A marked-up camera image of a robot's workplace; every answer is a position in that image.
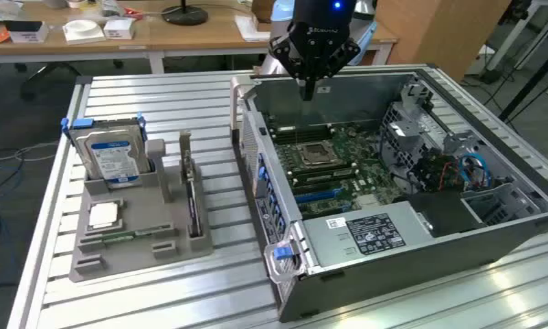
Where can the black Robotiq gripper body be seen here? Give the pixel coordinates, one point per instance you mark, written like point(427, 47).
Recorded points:
point(322, 24)

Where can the black Nvidia graphics card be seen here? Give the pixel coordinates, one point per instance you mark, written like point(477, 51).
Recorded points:
point(192, 205)

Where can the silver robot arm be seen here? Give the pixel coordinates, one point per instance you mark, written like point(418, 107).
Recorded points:
point(271, 66)

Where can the white booklet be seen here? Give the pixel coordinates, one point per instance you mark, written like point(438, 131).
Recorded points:
point(254, 31)

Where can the brown cardboard box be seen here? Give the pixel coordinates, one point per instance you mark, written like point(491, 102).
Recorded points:
point(263, 10)

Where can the wooden cabinet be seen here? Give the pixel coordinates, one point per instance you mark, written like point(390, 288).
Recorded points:
point(439, 34)

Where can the wooden desk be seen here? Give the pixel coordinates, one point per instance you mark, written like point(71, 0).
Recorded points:
point(187, 37)

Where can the black lamp base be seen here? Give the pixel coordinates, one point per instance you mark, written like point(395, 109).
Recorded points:
point(184, 15)

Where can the metal CPU socket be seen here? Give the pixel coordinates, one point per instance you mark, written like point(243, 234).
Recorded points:
point(315, 154)

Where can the perforated metal disk bay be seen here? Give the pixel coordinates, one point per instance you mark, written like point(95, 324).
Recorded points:
point(405, 150)

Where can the green motherboard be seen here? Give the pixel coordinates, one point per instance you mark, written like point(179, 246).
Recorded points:
point(366, 164)

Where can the white labelled box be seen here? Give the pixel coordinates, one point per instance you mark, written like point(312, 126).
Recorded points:
point(119, 29)

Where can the black stand leg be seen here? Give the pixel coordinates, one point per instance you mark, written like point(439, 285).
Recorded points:
point(511, 109)

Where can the blue expansion slot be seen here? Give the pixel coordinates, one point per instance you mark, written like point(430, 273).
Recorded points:
point(318, 196)

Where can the white box with round insert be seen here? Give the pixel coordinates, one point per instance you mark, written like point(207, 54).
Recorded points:
point(84, 34)

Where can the hard disk with blue caddy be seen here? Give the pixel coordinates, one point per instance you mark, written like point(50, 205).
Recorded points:
point(114, 157)

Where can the gray cup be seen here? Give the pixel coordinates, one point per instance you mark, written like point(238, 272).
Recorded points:
point(55, 3)

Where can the black chair base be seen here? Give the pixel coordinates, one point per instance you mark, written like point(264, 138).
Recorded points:
point(42, 73)

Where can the black topped white box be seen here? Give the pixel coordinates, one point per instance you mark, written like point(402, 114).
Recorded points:
point(27, 34)

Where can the gray power supply unit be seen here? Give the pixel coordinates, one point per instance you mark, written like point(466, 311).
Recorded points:
point(329, 246)

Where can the blue case latch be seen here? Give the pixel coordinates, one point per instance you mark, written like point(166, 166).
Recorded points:
point(282, 253)

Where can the silver CPU chip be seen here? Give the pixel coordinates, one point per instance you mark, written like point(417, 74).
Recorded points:
point(104, 214)

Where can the green RAM stick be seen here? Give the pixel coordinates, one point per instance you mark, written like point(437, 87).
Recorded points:
point(123, 235)

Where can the gray printed parts rack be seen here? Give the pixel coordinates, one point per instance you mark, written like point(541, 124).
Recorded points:
point(142, 246)

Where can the open dark gray PC case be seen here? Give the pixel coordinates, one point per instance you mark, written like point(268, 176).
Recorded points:
point(393, 284)

